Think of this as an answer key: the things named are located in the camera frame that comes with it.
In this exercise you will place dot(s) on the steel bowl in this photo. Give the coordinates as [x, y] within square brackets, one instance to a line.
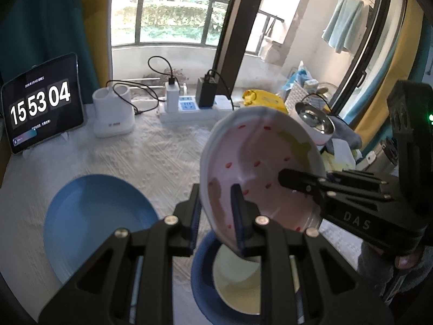
[313, 116]

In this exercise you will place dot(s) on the grey cloth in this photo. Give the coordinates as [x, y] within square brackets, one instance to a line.
[345, 133]

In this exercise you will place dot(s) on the white desk lamp base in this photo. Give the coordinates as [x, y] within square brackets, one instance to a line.
[113, 115]

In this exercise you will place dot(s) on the dark sliding door frame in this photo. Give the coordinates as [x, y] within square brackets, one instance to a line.
[372, 40]

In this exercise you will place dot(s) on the tablet with clock display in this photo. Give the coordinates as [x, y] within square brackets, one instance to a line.
[40, 105]

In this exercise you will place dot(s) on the yellow curtain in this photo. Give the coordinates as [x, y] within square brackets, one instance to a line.
[96, 40]
[392, 67]

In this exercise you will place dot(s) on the light blue hanging towel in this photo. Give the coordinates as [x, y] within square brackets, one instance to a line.
[341, 23]

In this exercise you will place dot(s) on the steel thermos with black lid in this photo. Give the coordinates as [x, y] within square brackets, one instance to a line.
[385, 166]

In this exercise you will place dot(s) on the person's right hand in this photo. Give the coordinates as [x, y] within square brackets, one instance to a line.
[407, 261]

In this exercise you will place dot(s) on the blue plastic bag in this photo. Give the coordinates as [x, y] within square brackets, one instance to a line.
[297, 74]

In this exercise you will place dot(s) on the white tablecloth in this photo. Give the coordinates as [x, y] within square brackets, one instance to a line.
[152, 155]

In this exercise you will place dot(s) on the small pink bowl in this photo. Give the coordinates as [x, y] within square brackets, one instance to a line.
[319, 138]

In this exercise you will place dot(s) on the small white carton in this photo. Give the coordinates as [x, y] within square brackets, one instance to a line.
[311, 84]

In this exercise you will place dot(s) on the white charger plug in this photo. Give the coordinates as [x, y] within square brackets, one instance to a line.
[172, 98]

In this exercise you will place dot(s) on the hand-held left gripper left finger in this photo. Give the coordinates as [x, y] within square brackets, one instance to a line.
[195, 223]

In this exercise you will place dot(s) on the white plastic basket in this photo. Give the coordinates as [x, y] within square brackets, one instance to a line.
[301, 98]

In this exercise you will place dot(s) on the pink bowl with red spots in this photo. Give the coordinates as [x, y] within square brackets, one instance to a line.
[257, 162]

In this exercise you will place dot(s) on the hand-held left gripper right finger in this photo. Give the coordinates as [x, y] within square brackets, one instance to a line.
[236, 223]

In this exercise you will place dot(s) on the large blue bowl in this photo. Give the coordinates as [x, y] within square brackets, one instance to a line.
[203, 284]

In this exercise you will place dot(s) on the white power strip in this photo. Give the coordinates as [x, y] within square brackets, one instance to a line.
[189, 108]

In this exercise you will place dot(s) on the teal curtain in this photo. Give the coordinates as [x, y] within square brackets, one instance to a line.
[423, 61]
[44, 23]

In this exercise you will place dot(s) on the yellow plastic container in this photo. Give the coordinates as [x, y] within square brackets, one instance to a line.
[264, 101]

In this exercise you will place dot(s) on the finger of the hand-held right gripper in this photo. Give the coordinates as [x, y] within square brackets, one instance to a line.
[301, 181]
[365, 179]

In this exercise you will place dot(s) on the yellow green tissue pack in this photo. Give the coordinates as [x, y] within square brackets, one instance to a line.
[341, 155]

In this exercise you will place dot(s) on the dark window frame post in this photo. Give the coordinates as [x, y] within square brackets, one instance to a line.
[240, 34]

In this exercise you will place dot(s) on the green bowl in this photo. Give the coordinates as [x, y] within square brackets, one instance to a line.
[240, 287]

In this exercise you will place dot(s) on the blue plate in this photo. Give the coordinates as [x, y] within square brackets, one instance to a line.
[98, 216]

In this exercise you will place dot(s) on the black power adapter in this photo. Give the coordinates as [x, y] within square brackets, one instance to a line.
[206, 93]

